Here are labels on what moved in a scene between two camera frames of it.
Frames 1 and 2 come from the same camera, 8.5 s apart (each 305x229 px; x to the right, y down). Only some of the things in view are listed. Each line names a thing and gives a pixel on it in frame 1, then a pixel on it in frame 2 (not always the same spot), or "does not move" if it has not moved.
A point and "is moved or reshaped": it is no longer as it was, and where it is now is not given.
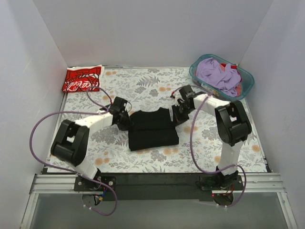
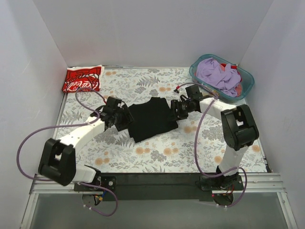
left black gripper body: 125,119 does not move
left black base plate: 82,184 does not move
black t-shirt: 150,129 is moved or reshaped
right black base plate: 218,182 does not move
